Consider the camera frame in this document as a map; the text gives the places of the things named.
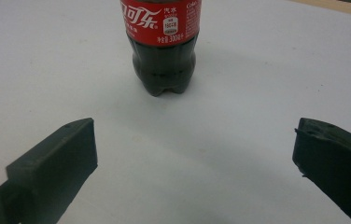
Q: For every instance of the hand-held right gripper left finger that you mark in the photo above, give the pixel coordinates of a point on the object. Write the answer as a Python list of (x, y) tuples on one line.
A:
[(55, 161)]

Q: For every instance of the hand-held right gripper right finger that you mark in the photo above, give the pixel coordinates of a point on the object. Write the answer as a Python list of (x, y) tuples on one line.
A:
[(335, 161)]

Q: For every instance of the cola bottle with red label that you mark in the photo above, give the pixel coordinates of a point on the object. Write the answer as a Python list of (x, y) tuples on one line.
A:
[(163, 59)]

